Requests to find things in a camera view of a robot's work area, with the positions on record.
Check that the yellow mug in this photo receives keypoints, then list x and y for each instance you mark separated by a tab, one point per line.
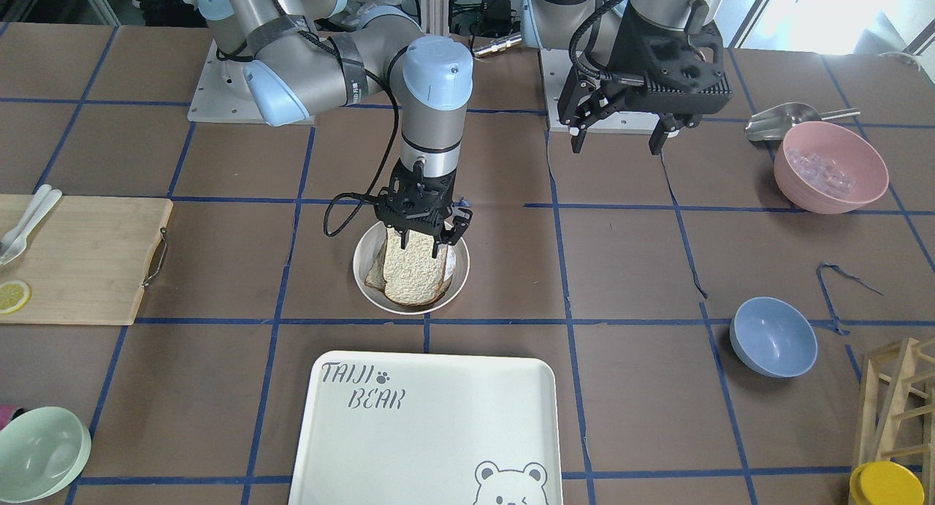
885	482

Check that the light green bowl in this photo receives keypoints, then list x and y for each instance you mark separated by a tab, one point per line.
42	452

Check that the aluminium frame post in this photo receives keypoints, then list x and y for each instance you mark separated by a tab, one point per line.
434	16

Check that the white bear tray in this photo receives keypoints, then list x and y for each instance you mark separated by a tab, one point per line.
425	428

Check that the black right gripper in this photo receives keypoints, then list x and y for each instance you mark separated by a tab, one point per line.
457	224

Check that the wooden cutting board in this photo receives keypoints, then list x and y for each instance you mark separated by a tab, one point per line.
87	262

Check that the brown paper table cover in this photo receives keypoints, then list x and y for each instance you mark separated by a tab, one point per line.
619	270

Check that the white round plate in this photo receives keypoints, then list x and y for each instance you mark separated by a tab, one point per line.
369	245

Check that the fried egg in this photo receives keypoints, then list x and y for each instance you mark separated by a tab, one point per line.
451	263

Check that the blue bowl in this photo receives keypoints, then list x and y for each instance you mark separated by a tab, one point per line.
772	338

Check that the wooden cup rack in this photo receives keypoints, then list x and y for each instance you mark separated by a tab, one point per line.
896	387

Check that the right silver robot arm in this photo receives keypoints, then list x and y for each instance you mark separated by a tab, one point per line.
291	74

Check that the pink cloth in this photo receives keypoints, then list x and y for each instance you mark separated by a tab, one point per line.
8	413

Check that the lemon slice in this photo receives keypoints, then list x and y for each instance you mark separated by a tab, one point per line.
14	296

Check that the bread slice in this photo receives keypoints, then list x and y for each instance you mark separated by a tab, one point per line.
375	280
422	280

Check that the metal scoop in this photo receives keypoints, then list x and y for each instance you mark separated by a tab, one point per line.
773	124

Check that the white plastic spoon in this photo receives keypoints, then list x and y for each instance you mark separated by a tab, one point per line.
15	242

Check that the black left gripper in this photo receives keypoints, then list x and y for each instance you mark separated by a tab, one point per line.
627	54

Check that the pink bowl with ice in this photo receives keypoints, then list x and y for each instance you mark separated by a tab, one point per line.
827	169

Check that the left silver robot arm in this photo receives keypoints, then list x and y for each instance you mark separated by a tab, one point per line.
560	24

